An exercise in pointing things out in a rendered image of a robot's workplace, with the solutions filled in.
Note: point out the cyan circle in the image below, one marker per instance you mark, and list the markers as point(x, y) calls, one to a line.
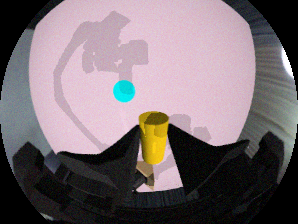
point(123, 90)

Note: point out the yellow cylinder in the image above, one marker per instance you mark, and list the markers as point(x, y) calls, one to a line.
point(153, 127)

